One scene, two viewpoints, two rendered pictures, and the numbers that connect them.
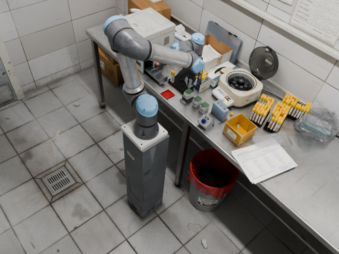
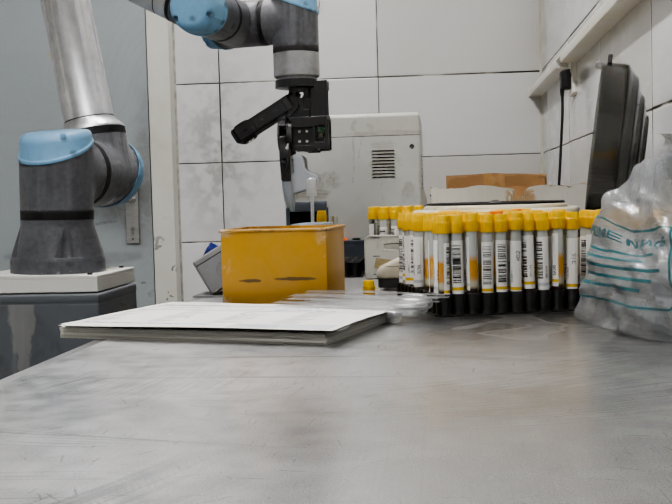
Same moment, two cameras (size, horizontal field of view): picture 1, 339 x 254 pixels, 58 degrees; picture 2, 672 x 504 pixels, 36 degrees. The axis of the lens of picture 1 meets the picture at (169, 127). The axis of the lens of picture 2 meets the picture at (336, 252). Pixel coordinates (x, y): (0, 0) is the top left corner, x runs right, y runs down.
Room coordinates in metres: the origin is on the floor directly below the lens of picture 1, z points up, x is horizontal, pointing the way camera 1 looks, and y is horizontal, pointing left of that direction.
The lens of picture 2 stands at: (0.42, -1.47, 1.01)
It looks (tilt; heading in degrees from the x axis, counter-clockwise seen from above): 3 degrees down; 51
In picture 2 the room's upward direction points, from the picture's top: 2 degrees counter-clockwise
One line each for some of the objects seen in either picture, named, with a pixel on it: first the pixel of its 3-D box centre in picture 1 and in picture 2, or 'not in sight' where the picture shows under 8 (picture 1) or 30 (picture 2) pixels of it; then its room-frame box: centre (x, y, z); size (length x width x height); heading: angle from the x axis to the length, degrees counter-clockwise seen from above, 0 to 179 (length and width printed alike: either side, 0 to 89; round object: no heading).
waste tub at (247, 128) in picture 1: (239, 129); (285, 266); (1.20, -0.41, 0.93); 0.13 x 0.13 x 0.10; 41
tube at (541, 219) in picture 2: not in sight; (542, 260); (1.35, -0.70, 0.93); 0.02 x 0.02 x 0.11
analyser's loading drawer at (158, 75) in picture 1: (154, 71); not in sight; (1.66, 0.14, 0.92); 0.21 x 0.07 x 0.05; 45
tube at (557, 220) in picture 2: not in sight; (557, 258); (1.37, -0.71, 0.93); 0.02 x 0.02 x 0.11
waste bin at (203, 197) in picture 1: (209, 181); not in sight; (1.27, -0.35, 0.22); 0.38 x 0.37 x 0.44; 45
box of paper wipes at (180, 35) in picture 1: (179, 33); not in sight; (2.14, 0.00, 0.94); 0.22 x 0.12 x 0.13; 49
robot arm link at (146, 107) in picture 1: (146, 109); (58, 169); (1.15, 0.14, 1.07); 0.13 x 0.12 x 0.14; 33
